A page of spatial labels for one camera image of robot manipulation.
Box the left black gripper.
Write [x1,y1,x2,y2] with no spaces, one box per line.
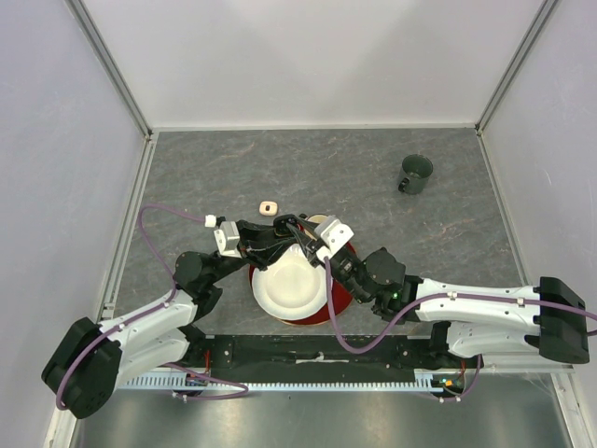
[206,219,296,285]

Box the black earbud charging case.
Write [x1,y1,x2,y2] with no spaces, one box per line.
[272,215,299,237]

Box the pink earbud charging case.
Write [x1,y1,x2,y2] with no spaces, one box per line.
[258,201,278,217]

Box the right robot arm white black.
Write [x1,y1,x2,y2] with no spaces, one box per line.
[286,217,593,368]

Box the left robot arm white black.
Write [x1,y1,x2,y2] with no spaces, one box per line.
[41,215,299,419]

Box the white ceramic plate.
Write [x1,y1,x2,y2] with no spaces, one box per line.
[251,244,326,321]

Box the red round tray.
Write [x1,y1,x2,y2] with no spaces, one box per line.
[246,237,363,328]

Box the dark green mug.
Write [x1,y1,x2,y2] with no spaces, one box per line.
[397,154,434,195]

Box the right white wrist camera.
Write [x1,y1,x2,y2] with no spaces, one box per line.
[314,216,354,261]

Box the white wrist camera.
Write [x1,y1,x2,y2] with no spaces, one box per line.
[314,216,354,261]
[204,215,241,259]

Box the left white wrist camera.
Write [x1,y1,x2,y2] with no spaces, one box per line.
[204,215,241,259]

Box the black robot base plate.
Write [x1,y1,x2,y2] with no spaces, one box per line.
[179,335,477,384]

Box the slotted cable duct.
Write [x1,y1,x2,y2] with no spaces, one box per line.
[119,369,465,393]

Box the left aluminium frame post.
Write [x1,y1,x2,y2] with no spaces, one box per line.
[65,0,153,140]

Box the aluminium frame post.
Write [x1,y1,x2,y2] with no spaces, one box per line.
[65,0,153,140]
[475,0,560,137]

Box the right aluminium frame post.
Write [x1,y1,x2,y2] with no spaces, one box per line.
[475,0,560,137]

